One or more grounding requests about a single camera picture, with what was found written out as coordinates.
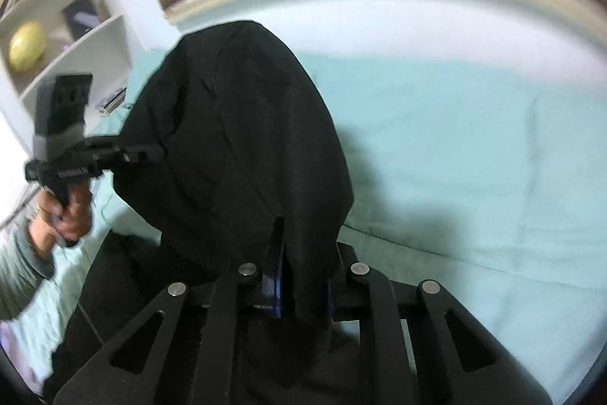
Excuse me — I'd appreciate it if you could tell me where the yellow ball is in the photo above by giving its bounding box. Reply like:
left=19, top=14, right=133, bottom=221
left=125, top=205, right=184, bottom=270
left=9, top=20, right=48, bottom=74

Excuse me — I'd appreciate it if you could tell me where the dark box on shelf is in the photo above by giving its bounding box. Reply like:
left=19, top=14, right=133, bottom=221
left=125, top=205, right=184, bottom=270
left=61, top=0, right=104, bottom=41

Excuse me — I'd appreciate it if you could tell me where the white bookshelf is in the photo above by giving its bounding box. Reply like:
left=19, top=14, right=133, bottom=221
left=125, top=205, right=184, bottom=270
left=0, top=0, right=136, bottom=145

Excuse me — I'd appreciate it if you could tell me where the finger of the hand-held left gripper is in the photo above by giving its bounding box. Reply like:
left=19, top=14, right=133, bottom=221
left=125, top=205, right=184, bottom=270
left=113, top=142, right=168, bottom=167

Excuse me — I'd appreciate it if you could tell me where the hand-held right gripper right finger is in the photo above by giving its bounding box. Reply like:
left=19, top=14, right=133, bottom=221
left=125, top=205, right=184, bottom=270
left=327, top=241, right=553, bottom=405

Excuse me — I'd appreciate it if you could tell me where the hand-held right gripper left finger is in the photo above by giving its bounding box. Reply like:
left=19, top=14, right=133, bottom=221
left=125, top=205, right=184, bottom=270
left=52, top=215, right=285, bottom=405

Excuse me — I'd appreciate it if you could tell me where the stack of magazines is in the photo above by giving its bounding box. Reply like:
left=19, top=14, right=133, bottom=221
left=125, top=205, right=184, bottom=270
left=95, top=86, right=130, bottom=116

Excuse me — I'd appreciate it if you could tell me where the teal quilted blanket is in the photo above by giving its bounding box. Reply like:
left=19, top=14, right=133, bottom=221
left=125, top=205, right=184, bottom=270
left=0, top=49, right=607, bottom=405

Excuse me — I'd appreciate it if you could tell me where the black hooded jacket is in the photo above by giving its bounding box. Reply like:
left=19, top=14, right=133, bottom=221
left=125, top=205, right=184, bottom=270
left=42, top=20, right=413, bottom=405

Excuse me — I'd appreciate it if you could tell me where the person's left forearm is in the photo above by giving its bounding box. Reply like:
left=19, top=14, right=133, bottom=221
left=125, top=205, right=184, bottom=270
left=0, top=220, right=58, bottom=321

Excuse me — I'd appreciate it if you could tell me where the person's left hand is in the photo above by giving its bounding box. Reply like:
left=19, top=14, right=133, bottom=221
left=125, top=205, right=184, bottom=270
left=28, top=184, right=94, bottom=258

